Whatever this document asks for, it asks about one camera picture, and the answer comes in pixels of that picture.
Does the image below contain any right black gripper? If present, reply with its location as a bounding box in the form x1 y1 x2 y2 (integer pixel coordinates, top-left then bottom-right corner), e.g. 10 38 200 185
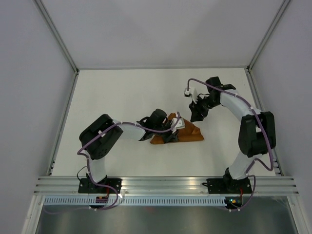
188 96 219 123

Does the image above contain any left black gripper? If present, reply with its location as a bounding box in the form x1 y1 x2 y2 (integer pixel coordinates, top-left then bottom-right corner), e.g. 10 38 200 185
154 121 179 144

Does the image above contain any brown cloth napkin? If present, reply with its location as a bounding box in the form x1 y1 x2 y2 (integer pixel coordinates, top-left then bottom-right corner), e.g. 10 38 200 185
150 118 204 145

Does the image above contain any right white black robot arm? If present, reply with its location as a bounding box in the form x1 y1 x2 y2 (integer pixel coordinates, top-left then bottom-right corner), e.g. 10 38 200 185
184 77 276 194

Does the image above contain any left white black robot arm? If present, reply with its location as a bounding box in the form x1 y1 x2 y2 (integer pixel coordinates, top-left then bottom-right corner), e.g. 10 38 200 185
77 109 185 193

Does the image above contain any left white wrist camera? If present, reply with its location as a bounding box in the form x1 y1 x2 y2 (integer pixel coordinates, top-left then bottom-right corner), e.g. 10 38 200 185
171 117 185 133

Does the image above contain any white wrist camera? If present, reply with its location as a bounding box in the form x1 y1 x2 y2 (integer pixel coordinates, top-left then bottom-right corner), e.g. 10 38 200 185
171 117 185 133
184 87 198 103

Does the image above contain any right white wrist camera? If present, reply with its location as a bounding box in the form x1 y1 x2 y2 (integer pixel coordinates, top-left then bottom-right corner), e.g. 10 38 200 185
184 87 198 103

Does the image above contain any rear aluminium frame bar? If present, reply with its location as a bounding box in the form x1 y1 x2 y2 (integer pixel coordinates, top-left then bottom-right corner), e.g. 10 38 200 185
78 65 248 71

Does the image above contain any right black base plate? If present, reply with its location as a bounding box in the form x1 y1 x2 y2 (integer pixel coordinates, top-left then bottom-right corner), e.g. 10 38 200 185
206 178 252 195

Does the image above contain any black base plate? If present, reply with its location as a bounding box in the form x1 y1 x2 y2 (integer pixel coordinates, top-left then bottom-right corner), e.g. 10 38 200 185
78 178 122 194
206 178 252 195

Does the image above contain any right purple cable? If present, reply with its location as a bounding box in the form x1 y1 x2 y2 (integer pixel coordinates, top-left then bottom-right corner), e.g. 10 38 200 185
186 78 274 213

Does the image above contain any purple cable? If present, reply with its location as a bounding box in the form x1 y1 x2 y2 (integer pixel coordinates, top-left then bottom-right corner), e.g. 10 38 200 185
42 111 181 215
186 78 274 213

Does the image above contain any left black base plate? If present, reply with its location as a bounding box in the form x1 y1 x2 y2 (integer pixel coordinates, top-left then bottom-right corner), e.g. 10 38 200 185
78 178 122 194

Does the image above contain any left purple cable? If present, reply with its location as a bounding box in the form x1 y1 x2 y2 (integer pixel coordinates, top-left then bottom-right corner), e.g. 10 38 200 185
42 111 181 215

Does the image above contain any aluminium front rail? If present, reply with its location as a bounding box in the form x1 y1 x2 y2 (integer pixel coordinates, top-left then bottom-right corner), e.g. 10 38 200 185
33 176 299 196

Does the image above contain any white slotted cable duct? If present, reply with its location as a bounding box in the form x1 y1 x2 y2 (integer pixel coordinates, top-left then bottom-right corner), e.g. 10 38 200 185
44 196 226 206

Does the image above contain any right aluminium frame post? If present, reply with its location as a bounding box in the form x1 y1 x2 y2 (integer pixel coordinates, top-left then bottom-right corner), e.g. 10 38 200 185
246 0 292 73

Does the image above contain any aluminium frame post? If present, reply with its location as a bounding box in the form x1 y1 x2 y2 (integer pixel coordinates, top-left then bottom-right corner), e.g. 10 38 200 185
33 0 79 74
246 0 292 73

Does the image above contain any left aluminium frame post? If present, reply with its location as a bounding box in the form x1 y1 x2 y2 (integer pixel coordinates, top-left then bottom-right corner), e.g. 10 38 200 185
33 0 79 74

